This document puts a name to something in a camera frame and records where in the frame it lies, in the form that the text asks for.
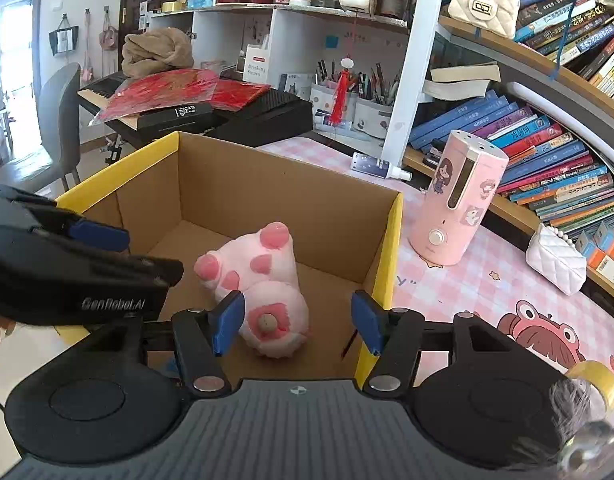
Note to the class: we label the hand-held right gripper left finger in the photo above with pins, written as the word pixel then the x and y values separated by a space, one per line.
pixel 228 322

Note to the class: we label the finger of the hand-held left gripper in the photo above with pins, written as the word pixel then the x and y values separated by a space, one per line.
pixel 152 269
pixel 99 236

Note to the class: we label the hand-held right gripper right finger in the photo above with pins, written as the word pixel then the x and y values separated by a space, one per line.
pixel 365 325

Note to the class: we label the pink white plush toy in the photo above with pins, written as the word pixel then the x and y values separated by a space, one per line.
pixel 267 285

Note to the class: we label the cardboard box with yellow rim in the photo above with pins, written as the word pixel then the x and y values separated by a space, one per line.
pixel 267 195

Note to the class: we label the yellow tape roll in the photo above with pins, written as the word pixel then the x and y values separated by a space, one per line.
pixel 594 372

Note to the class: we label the keyboard stand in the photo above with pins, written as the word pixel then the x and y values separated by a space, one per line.
pixel 118 149

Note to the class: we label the pink checkered desk mat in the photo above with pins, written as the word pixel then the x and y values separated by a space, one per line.
pixel 462 300

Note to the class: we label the grey chair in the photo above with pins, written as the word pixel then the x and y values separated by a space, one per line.
pixel 59 110

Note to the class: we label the pink cartoon humidifier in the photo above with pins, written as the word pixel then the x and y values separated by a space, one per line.
pixel 452 210

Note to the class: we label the black slim box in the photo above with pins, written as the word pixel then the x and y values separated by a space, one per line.
pixel 177 114

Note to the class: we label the red plastic packet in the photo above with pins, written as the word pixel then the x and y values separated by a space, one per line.
pixel 157 90

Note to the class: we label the small spray bottle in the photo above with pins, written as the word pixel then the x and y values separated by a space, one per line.
pixel 369 165

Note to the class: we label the brown towel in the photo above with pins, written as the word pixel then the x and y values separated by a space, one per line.
pixel 154 52

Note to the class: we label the small red paper sheet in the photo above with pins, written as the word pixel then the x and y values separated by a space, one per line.
pixel 237 94

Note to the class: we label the black electric keyboard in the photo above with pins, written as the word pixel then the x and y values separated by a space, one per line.
pixel 272 115

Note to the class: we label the white quilted handbag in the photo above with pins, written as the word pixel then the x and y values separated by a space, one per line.
pixel 554 265

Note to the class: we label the pink hanging bag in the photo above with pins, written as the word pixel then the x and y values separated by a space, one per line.
pixel 108 37

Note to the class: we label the black white tote bag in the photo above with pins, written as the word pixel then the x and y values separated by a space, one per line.
pixel 63 40

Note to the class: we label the white pen holder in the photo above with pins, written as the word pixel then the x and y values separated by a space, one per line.
pixel 372 117
pixel 327 105

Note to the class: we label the white straws box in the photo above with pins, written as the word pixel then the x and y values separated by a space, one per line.
pixel 257 67

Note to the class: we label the red tassel ornament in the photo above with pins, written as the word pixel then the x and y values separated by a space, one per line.
pixel 339 95

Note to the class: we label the cat picture card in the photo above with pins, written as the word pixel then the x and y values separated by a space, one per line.
pixel 297 87

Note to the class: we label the row of blue red books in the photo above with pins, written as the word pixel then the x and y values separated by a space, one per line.
pixel 537 160

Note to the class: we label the bunch of pens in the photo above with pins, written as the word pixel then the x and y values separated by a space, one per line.
pixel 367 85

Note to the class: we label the stack of orange blue boxes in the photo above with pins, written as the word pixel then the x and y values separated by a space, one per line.
pixel 604 247

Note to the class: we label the blue flat box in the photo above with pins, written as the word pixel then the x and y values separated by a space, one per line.
pixel 202 1

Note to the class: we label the wooden bookshelf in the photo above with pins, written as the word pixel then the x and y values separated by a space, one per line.
pixel 417 60

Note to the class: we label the white cubby shelf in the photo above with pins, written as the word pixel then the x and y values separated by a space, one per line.
pixel 292 35

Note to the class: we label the white tube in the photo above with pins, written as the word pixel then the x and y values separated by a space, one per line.
pixel 552 110

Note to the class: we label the row of books on shelf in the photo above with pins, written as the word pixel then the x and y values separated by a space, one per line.
pixel 577 25

